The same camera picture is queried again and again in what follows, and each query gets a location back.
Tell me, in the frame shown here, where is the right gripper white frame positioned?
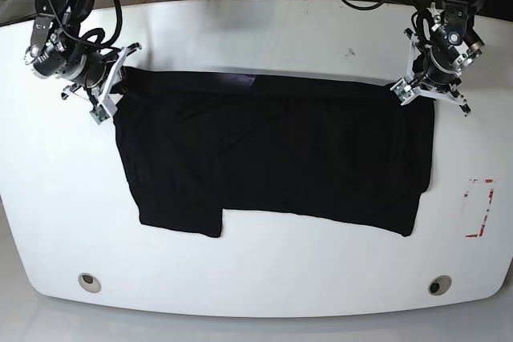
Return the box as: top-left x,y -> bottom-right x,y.
61,42 -> 142,119

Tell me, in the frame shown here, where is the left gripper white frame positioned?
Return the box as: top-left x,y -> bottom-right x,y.
389,0 -> 472,117

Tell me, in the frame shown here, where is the black printed T-shirt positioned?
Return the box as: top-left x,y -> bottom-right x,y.
113,68 -> 435,238

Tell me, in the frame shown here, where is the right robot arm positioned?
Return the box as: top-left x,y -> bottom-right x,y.
24,0 -> 141,123

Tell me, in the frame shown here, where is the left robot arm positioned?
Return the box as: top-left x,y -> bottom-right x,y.
390,0 -> 485,115

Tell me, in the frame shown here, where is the red tape rectangle marker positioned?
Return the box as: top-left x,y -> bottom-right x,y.
459,179 -> 495,239

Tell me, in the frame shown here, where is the left table grommet hole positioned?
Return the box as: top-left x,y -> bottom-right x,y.
78,273 -> 101,293

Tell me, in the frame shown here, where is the table grommet hole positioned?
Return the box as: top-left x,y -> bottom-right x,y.
428,276 -> 452,296
78,273 -> 101,293

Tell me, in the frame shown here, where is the right table grommet hole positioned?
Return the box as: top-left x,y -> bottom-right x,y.
428,276 -> 452,296

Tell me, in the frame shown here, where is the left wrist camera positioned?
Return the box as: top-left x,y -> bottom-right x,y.
390,78 -> 417,106

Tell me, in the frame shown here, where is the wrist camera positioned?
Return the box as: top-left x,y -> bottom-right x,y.
90,105 -> 110,125
390,78 -> 417,106

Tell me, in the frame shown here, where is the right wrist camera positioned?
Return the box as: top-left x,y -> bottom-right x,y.
90,105 -> 110,125

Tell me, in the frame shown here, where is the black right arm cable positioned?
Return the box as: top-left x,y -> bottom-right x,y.
75,0 -> 123,54

